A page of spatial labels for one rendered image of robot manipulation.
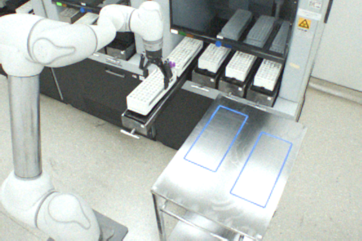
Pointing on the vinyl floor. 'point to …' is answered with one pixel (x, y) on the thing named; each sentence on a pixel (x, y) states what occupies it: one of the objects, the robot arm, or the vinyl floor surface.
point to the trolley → (229, 174)
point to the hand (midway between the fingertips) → (156, 81)
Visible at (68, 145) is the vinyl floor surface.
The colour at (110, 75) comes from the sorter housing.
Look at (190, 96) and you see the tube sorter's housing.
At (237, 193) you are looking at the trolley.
